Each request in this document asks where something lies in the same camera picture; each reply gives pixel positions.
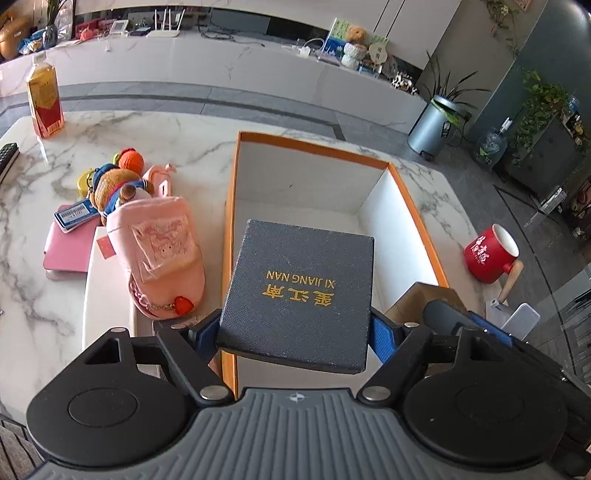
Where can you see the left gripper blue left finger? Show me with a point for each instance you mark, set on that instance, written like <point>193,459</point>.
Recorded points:
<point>188,350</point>

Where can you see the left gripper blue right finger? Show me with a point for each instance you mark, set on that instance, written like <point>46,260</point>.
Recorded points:
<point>404,353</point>

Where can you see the pink cloth pouch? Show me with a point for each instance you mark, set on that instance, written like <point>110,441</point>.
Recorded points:
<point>156,244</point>

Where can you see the dark blue gift box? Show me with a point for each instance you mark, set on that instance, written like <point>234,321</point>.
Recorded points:
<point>300,297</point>

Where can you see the white flat box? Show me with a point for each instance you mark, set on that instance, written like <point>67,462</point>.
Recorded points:
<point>107,302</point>

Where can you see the red ceramic mug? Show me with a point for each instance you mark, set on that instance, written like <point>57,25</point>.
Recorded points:
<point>492,254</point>

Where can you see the pink notebook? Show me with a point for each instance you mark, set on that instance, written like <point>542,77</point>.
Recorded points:
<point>67,255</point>

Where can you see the small blue price tag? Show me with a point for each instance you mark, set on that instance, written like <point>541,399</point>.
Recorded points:
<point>73,216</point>

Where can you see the pink plastic bottle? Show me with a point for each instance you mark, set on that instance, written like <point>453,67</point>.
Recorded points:
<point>159,179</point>

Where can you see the brown plush bear toy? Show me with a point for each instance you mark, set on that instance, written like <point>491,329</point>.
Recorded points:
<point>112,186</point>

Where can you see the orange white storage box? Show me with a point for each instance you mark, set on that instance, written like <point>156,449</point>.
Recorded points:
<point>287,181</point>

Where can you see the yellow tape measure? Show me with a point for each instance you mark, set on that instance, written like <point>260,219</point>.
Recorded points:
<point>84,183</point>

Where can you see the orange crochet ball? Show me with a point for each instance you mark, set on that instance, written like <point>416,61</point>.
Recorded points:
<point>129,159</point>

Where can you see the water jug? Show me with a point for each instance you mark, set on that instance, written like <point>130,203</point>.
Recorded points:
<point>492,145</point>

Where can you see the grey trash bin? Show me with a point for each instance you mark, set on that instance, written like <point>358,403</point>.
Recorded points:
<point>438,122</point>

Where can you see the potted green plant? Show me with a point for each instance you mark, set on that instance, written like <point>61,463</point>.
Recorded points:
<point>445,96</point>

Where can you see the marble tv cabinet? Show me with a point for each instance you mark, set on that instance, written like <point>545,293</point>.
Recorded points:
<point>265,68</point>

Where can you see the black remote control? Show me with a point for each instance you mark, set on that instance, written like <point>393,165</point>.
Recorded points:
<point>8,154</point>

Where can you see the teddy bear on shelf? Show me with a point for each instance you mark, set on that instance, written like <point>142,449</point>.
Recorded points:
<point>355,49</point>

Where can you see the iced tea bottle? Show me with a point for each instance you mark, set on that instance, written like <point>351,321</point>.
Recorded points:
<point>43,97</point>

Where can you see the white wifi router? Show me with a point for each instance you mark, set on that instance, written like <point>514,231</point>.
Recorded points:
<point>166,26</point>

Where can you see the golden vase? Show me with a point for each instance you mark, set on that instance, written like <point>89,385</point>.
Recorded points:
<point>11,34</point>

